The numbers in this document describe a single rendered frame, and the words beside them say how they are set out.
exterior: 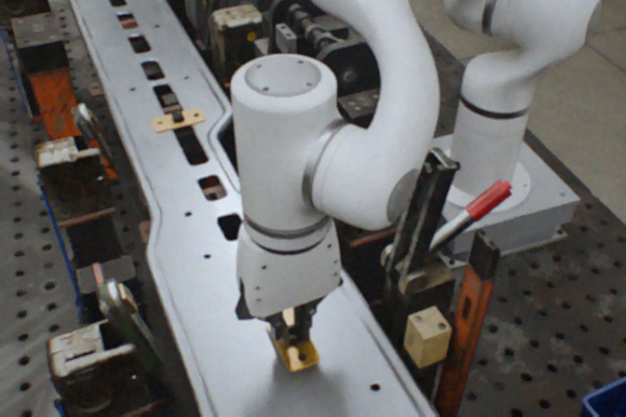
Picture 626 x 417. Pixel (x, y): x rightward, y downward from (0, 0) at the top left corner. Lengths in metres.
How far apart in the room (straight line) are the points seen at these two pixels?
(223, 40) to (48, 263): 0.53
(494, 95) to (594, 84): 2.19
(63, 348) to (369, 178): 0.40
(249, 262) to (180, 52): 0.72
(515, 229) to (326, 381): 0.63
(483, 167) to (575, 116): 1.85
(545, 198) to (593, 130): 1.70
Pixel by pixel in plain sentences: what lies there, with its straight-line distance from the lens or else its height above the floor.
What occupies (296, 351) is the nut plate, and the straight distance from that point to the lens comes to 0.76.
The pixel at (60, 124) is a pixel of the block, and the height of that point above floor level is 0.85.
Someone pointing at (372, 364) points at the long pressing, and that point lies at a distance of 0.76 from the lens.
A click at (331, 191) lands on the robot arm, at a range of 0.52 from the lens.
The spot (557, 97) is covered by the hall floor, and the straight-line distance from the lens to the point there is 3.15.
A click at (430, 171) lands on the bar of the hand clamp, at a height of 1.21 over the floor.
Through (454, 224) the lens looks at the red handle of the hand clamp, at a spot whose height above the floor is 1.11.
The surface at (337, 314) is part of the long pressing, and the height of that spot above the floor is 1.00.
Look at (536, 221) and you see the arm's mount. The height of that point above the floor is 0.77.
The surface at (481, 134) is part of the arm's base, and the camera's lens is 1.18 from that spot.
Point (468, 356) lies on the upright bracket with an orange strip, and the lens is 0.74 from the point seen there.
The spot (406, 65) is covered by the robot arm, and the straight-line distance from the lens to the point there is 0.51.
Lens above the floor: 1.63
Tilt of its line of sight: 41 degrees down
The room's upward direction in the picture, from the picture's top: 1 degrees clockwise
